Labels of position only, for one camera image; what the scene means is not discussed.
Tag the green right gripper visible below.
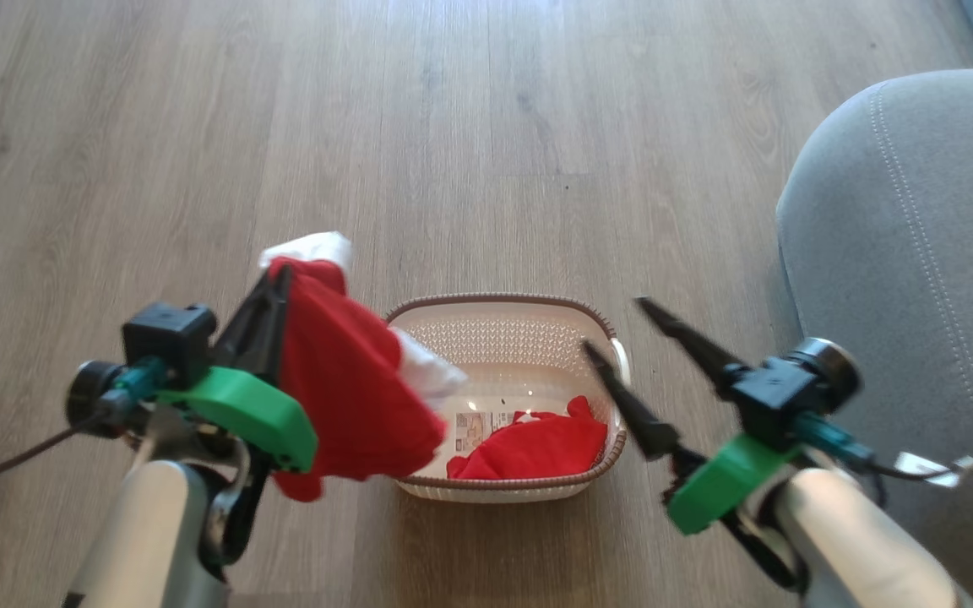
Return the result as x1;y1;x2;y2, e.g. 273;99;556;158
581;296;801;536

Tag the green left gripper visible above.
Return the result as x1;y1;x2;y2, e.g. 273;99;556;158
157;264;318;472

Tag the red and white garment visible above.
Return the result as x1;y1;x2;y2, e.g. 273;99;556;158
260;232;469;503

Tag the plain red garment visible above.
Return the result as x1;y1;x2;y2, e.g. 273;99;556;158
447;395;609;481

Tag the cream plastic laundry basket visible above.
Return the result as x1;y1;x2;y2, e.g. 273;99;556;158
385;293;631;505

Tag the printed basket label sticker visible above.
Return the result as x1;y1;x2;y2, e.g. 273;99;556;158
455;410;515;454

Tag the grey sofa seat module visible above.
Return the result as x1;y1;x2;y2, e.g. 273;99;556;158
776;69;973;608

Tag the black left camera cable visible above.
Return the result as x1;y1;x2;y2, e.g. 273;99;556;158
0;405;120;480

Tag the white cable tag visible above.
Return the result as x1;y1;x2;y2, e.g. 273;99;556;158
894;451;973;490

